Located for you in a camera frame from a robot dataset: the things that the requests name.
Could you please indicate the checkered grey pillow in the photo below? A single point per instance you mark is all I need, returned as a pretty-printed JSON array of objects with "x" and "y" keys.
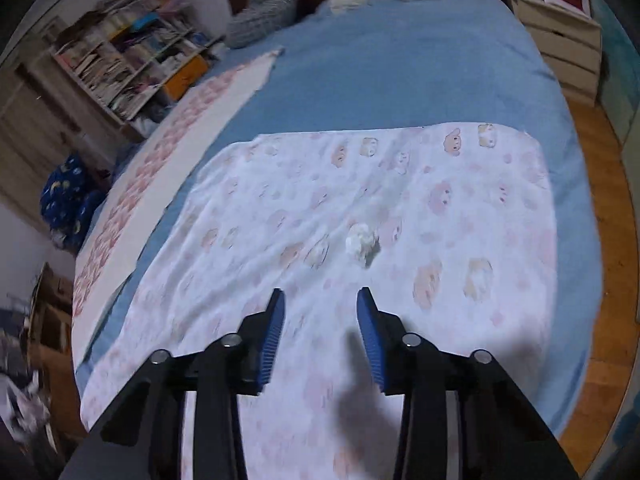
[{"x": 262, "y": 10}]

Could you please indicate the light wooden cabinet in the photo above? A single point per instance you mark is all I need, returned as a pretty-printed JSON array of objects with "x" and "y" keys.
[{"x": 30, "y": 135}]

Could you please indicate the orange storage box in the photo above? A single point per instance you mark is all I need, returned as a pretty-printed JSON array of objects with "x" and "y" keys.
[{"x": 186, "y": 77}]

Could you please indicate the wooden chair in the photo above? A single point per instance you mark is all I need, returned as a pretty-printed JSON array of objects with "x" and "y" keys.
[{"x": 52, "y": 340}]

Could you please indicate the bed with blue sheet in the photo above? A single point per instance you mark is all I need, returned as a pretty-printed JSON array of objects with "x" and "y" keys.
[{"x": 400, "y": 70}]

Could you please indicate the blue patterned bag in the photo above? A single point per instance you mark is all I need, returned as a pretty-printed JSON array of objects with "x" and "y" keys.
[{"x": 70, "y": 195}]

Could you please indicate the bookshelf with books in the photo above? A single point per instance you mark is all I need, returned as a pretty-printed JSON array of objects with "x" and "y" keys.
[{"x": 130, "y": 50}]

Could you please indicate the pink printed folded blanket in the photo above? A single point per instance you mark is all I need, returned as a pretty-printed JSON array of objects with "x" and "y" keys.
[{"x": 165, "y": 150}]

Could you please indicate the white tissue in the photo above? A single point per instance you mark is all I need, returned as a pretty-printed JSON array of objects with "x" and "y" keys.
[{"x": 360, "y": 242}]

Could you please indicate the white printed blanket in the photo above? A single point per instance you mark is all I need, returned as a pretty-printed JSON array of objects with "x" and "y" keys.
[{"x": 280, "y": 220}]

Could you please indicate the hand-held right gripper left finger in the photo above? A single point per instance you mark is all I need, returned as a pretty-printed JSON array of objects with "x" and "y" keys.
[{"x": 273, "y": 342}]

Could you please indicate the cream nightstand with drawers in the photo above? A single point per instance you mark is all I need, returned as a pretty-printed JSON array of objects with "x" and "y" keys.
[{"x": 560, "y": 45}]

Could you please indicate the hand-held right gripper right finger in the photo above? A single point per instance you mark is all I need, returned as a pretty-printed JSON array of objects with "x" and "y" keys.
[{"x": 371, "y": 342}]

